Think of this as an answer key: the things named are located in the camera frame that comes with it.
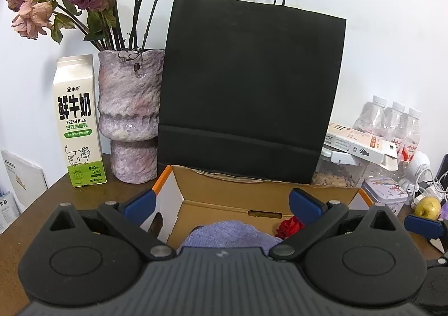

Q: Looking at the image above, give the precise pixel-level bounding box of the white booklet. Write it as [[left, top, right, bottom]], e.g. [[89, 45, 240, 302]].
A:
[[0, 149, 48, 199]]

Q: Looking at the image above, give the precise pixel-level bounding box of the white glove box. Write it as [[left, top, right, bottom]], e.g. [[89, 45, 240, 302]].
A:
[[324, 122, 400, 171]]

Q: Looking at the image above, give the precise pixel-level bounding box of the red fabric flower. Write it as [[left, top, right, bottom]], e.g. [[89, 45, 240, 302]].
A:
[[275, 216, 305, 240]]

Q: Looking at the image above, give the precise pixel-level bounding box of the cardboard box orange rim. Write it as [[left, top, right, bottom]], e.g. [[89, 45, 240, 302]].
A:
[[149, 164, 375, 250]]

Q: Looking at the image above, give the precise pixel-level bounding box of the purple mottled vase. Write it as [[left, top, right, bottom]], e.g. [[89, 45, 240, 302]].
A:
[[97, 48, 166, 184]]

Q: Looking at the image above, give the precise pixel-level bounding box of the white cable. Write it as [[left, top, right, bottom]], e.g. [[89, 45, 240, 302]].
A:
[[409, 169, 448, 208]]

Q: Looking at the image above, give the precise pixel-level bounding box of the white green milk carton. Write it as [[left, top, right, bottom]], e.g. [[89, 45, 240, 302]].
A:
[[52, 54, 107, 188]]

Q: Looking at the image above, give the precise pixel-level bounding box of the small white desk fan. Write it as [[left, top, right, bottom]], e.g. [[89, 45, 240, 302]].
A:
[[399, 151, 433, 194]]

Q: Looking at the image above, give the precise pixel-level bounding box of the clear water bottle red label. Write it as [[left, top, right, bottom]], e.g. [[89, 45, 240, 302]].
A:
[[353, 95, 387, 135], [402, 108, 422, 163], [385, 101, 407, 142]]

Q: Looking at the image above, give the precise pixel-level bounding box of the yellow pear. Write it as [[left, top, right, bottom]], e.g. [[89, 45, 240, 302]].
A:
[[414, 196, 442, 221]]

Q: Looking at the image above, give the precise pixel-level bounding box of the blue white leaflet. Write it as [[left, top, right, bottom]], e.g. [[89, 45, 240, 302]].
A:
[[0, 186, 20, 234]]

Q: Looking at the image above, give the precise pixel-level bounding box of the clear container white lid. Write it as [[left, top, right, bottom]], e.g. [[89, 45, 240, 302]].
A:
[[311, 148, 372, 190]]

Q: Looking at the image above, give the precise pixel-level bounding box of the black upright device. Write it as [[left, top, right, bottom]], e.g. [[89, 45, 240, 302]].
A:
[[435, 154, 448, 185]]

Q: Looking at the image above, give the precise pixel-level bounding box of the purple knitted cloth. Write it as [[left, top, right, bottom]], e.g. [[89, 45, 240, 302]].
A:
[[176, 220, 284, 257]]

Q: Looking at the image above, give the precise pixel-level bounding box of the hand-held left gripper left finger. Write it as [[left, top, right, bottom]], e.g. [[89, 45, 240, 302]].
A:
[[48, 189, 176, 263]]

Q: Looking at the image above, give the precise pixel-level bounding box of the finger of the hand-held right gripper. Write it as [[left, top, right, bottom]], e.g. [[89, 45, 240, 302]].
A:
[[404, 214, 448, 254]]

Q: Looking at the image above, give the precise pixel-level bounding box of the white printed tin box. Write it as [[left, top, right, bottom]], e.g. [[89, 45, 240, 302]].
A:
[[361, 177, 409, 215]]

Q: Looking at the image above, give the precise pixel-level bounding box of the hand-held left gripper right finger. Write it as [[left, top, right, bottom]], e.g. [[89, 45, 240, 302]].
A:
[[269, 188, 405, 263]]

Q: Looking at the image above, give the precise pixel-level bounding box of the black paper bag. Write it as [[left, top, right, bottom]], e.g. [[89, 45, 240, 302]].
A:
[[157, 0, 347, 184]]

